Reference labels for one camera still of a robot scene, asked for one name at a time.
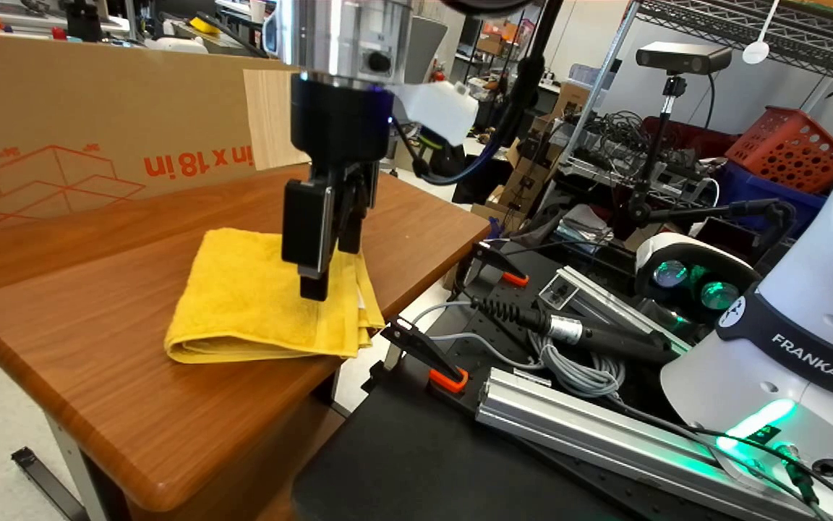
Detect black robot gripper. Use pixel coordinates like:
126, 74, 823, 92
277, 69, 395, 303

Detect yellow cloth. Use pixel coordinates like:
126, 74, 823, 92
162, 226, 386, 368

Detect brown wooden desk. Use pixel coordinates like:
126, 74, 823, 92
0, 163, 492, 521

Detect white plastic jug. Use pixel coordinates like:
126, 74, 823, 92
402, 79, 483, 151

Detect silver metal box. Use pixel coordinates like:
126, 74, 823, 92
534, 264, 693, 357

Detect large cardboard box orange print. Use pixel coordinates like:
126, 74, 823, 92
0, 32, 290, 242

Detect white headset green lenses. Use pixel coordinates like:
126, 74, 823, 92
631, 229, 762, 335

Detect blue plastic bin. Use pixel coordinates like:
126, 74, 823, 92
716, 158, 830, 238

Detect red plastic basket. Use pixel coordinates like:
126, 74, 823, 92
722, 103, 833, 197

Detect black clamp orange handle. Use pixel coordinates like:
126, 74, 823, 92
454, 242, 534, 297
378, 322, 475, 399

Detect black tool handle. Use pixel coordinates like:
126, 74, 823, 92
470, 286, 673, 365

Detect grey coiled cable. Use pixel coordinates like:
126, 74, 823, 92
530, 332, 631, 399

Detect aluminium extrusion rail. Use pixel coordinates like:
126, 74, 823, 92
470, 365, 823, 521

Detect black camera on stand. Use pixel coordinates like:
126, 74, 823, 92
624, 40, 735, 239

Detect metal wire shelf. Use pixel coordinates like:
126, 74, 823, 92
632, 0, 833, 83

